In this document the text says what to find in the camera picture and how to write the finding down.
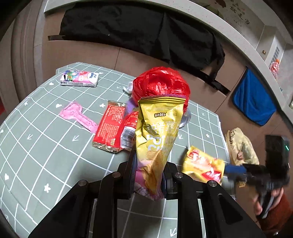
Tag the tissue pack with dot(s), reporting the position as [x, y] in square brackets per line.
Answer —
[79, 78]

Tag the green checked tablecloth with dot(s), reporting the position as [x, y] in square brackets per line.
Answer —
[43, 155]

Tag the black cloth on cabinet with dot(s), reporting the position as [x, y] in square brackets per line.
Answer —
[196, 51]

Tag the red plastic bag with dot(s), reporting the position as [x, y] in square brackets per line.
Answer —
[160, 81]

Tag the crumpled white tissue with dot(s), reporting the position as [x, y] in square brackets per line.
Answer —
[129, 88]

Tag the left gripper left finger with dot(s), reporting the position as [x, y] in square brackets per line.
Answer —
[91, 208]

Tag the purple wrapper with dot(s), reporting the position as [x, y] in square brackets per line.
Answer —
[132, 105]

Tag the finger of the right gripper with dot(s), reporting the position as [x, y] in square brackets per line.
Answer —
[235, 173]

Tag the red snack wrapper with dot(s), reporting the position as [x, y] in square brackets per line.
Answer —
[116, 130]

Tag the right hand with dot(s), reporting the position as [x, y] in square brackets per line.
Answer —
[276, 194]

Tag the yellow trash bag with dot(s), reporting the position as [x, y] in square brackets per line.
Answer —
[240, 149]

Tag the yellow red snack packet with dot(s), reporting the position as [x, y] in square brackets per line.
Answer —
[203, 167]

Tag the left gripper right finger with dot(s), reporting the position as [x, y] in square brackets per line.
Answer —
[205, 209]

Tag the pink plastic wrapper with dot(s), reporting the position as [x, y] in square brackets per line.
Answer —
[73, 111]

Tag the yellow potato chip bag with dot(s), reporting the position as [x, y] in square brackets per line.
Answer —
[157, 129]

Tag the blue towel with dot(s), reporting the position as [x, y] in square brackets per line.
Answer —
[253, 100]

